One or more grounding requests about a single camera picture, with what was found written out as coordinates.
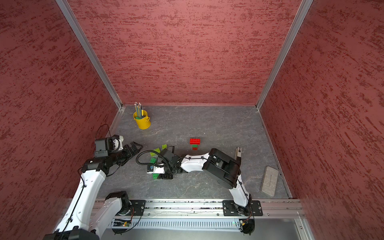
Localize pencils in cup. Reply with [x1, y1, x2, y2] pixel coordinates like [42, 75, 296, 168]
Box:
[134, 102, 143, 119]

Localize right corner aluminium post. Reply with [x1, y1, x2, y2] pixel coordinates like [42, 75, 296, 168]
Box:
[256, 0, 313, 112]

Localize dark green 2x4 brick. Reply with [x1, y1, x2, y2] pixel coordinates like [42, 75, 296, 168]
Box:
[153, 174, 162, 180]

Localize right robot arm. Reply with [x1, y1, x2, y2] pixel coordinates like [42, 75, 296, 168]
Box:
[157, 147, 252, 216]

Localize corner aluminium post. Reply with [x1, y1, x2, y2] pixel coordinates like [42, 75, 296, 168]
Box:
[256, 0, 313, 112]
[56, 0, 124, 111]

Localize red 2x4 brick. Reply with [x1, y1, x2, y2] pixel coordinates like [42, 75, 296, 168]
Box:
[190, 138, 201, 145]

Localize aluminium front rail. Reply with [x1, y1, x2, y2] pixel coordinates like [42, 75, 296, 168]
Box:
[137, 199, 306, 219]

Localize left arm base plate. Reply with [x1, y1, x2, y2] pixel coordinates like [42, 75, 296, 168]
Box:
[117, 200, 147, 216]

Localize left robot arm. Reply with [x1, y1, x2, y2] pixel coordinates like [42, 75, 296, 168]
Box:
[44, 140, 145, 240]

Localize lime 2x4 brick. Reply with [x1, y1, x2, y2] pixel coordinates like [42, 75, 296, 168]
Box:
[150, 148, 161, 158]

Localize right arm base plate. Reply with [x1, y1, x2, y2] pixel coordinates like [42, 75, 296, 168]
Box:
[222, 200, 263, 217]

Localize left corner aluminium post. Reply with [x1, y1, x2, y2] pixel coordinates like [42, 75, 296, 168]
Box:
[56, 0, 124, 111]

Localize yellow pencil cup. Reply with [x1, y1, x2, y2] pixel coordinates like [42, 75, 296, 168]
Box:
[133, 110, 151, 130]

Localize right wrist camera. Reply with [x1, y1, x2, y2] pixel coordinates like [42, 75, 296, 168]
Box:
[147, 165, 166, 174]

